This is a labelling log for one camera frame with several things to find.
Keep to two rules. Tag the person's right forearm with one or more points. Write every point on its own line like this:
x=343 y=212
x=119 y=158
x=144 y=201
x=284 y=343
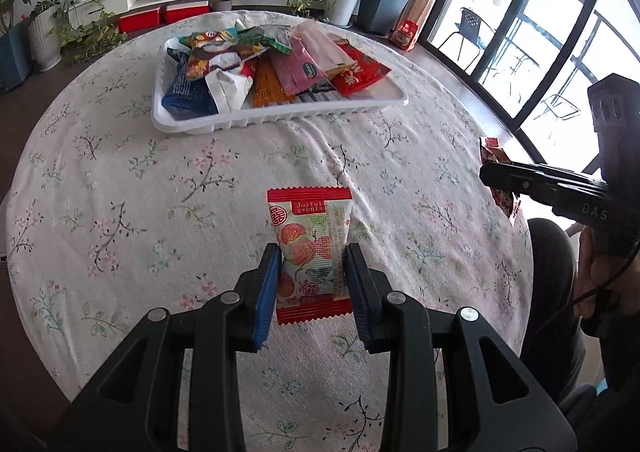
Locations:
x=615 y=332

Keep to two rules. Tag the small grey pot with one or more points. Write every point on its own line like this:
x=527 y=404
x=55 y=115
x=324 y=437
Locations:
x=222 y=4

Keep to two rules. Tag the black outdoor chair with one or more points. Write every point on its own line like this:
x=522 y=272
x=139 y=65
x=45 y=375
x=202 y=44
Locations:
x=557 y=107
x=470 y=22

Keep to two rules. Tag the pink snack packet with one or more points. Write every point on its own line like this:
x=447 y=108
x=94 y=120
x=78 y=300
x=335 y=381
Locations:
x=300 y=65

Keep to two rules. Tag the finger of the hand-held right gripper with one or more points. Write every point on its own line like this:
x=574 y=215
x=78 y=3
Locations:
x=545 y=172
x=520 y=186

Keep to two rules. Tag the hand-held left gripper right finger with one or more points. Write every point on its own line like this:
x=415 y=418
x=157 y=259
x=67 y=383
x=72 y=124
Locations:
x=357 y=297

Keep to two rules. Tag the tall plant in blue pot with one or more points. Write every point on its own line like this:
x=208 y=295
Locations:
x=12 y=57

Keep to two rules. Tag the white plastic tray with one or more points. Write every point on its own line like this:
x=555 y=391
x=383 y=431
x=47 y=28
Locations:
x=280 y=115

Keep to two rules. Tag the red patterned snack packet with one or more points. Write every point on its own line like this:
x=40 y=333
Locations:
x=506 y=199

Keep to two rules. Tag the round floral tablecloth table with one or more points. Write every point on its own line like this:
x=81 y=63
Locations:
x=150 y=192

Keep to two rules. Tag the white red striped snack packet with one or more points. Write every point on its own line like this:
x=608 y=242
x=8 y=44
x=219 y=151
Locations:
x=320 y=42

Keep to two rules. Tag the red storage box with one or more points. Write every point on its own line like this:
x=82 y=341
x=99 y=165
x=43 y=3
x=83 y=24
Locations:
x=186 y=11
x=139 y=21

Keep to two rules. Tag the person's right hand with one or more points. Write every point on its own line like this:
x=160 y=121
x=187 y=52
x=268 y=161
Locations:
x=592 y=264

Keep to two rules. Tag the red chocolate ball bag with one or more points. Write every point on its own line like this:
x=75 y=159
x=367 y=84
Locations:
x=360 y=75

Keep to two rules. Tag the black long snack packet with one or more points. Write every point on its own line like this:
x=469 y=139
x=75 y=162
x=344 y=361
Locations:
x=315 y=95

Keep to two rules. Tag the green snack packet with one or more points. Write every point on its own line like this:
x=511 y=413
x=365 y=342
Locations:
x=275 y=40

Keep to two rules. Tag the plant in white ribbed pot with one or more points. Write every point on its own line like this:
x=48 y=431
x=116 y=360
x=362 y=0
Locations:
x=45 y=37

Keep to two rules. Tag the person's grey trouser leg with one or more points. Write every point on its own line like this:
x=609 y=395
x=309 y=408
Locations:
x=550 y=277

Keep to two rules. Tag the blue snack packet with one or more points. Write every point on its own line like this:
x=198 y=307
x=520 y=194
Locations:
x=187 y=90

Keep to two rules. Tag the panda print snack packet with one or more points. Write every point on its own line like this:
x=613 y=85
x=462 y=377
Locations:
x=215 y=50

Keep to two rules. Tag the cream snack packet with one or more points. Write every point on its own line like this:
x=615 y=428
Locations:
x=227 y=87

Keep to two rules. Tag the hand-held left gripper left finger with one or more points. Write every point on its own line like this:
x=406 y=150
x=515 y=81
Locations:
x=265 y=297

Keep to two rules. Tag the orange snack packet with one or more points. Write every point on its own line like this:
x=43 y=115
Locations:
x=267 y=82

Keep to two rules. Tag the red white fruit print packet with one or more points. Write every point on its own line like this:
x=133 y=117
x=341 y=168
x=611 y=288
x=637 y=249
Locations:
x=310 y=227

